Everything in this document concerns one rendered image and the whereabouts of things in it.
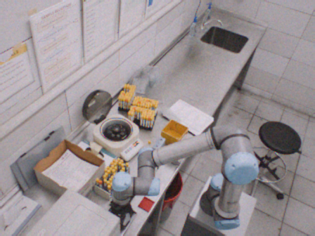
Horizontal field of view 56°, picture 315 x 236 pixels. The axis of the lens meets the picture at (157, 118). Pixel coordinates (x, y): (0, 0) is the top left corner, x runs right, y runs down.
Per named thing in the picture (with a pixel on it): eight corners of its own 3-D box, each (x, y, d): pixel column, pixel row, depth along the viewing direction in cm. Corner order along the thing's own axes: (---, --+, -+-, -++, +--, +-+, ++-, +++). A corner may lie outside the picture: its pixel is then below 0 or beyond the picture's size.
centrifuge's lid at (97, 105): (84, 101, 166) (74, 95, 170) (91, 133, 183) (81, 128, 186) (111, 83, 179) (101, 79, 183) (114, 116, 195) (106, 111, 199)
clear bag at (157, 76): (148, 90, 230) (149, 75, 220) (136, 77, 239) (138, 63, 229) (169, 83, 238) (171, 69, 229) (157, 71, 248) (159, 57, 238)
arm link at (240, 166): (233, 204, 149) (253, 132, 110) (239, 233, 139) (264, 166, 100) (209, 205, 150) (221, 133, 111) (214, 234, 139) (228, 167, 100)
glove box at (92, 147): (106, 175, 172) (105, 165, 165) (74, 156, 179) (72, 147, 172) (118, 161, 180) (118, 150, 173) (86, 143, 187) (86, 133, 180)
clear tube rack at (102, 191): (109, 201, 161) (109, 194, 156) (94, 192, 164) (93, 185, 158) (130, 174, 174) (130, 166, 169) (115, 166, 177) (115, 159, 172)
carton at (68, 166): (79, 209, 156) (76, 194, 145) (37, 183, 164) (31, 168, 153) (107, 175, 172) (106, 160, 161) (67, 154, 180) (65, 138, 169)
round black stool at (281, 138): (283, 206, 269) (318, 164, 223) (228, 199, 269) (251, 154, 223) (273, 161, 305) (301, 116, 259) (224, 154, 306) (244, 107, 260)
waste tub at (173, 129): (176, 150, 190) (179, 140, 183) (159, 140, 194) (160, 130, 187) (186, 138, 198) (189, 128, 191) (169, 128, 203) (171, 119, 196)
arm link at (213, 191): (226, 184, 159) (233, 170, 149) (231, 208, 149) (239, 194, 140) (204, 184, 158) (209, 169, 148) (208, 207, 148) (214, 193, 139)
